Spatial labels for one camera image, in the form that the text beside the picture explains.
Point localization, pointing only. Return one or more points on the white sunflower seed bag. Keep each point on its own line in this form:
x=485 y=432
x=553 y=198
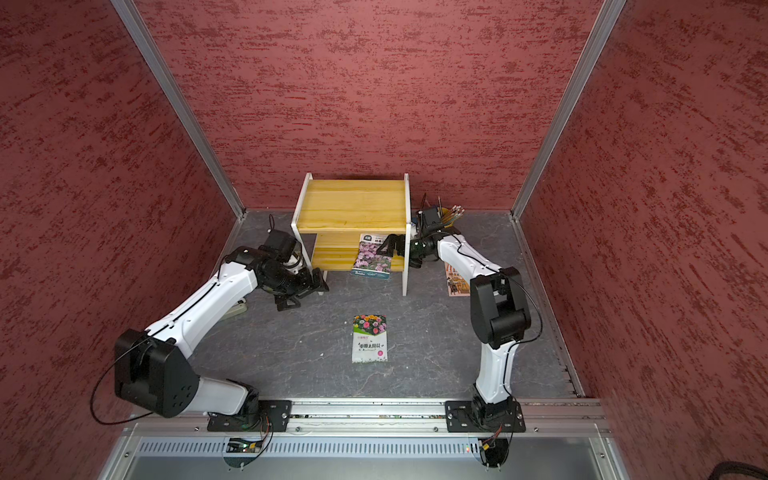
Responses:
x=370 y=341

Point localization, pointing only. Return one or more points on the white stapler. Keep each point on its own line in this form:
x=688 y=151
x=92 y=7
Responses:
x=238 y=309

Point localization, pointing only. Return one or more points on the wooden shelf white metal frame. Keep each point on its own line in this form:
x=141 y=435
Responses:
x=330 y=217

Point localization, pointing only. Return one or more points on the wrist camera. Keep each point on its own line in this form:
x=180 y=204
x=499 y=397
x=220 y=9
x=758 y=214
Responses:
x=283 y=247
x=430 y=220

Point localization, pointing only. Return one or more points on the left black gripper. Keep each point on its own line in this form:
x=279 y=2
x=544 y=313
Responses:
x=306 y=286

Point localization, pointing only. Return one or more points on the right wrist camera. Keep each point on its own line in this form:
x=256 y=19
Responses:
x=430 y=220

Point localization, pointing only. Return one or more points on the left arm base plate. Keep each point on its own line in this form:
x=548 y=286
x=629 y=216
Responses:
x=262 y=416

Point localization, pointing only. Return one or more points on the orange shop picture book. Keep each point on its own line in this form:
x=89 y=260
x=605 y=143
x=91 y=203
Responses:
x=457 y=286

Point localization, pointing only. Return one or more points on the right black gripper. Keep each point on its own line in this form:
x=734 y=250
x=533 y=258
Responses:
x=392 y=240

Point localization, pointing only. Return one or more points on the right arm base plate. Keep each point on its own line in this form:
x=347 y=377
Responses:
x=462 y=415

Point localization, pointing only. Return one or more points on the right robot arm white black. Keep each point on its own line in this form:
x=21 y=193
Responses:
x=500 y=314

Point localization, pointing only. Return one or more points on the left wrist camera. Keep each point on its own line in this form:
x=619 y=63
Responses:
x=283 y=247

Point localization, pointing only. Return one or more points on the aluminium rail frame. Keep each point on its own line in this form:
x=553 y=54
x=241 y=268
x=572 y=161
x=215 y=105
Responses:
x=370 y=438

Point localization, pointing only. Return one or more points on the coloured pencils bunch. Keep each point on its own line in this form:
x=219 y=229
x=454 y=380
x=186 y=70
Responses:
x=448 y=216

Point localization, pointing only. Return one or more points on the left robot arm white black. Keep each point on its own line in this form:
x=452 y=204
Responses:
x=152 y=369

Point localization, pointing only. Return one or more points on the pink flower seed bag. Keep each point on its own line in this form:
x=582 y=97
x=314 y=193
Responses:
x=368 y=262

